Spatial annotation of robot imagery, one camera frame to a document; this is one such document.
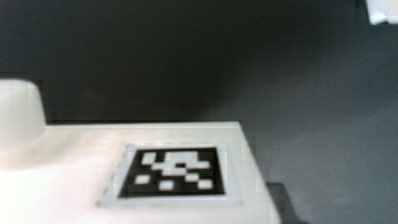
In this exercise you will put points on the white drawer cabinet frame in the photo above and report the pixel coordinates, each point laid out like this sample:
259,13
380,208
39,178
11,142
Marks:
382,11

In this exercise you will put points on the white front drawer box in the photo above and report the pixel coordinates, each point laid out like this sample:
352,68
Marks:
124,173

